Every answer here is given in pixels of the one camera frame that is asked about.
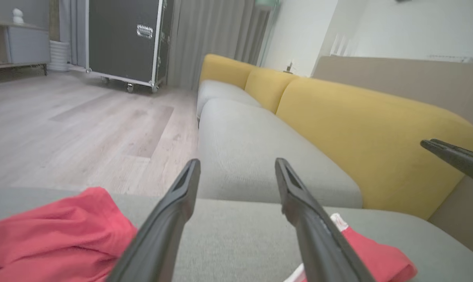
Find white ribbed plant pot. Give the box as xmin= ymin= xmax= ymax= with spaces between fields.
xmin=49 ymin=40 xmax=70 ymax=72

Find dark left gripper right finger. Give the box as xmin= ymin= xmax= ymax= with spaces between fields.
xmin=275 ymin=158 xmax=376 ymax=282

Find red jersey with black lettering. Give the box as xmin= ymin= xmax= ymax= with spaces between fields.
xmin=0 ymin=187 xmax=138 ymax=282

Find white wall heater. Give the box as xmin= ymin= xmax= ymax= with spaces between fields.
xmin=428 ymin=55 xmax=473 ymax=64

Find indoor tree with green leaves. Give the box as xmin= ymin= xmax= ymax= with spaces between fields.
xmin=49 ymin=0 xmax=61 ymax=42

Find grey sofa seat cushion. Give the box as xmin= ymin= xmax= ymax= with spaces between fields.
xmin=197 ymin=98 xmax=363 ymax=209
xmin=197 ymin=80 xmax=262 ymax=118

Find black wheeled flight case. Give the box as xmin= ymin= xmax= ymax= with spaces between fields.
xmin=85 ymin=0 xmax=170 ymax=94

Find wide grey sofa chaise cushion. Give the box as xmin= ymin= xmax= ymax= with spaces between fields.
xmin=0 ymin=188 xmax=473 ymax=282

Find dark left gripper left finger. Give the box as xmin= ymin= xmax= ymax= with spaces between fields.
xmin=105 ymin=159 xmax=201 ymax=282

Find teal floor lamp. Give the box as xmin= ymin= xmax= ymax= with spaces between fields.
xmin=254 ymin=0 xmax=282 ymax=67

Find beige partition behind sofa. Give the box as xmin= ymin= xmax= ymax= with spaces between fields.
xmin=311 ymin=55 xmax=473 ymax=261

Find small yellow sofa back cushion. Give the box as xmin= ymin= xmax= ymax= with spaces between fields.
xmin=244 ymin=67 xmax=300 ymax=114
xmin=199 ymin=54 xmax=257 ymax=90

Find grey curtain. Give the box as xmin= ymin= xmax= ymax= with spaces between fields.
xmin=60 ymin=0 xmax=274 ymax=91

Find large yellow sofa back cushion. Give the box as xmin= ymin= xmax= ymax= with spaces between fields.
xmin=276 ymin=76 xmax=473 ymax=221

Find red shorts with white stripe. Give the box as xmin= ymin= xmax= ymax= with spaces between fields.
xmin=283 ymin=213 xmax=418 ymax=282

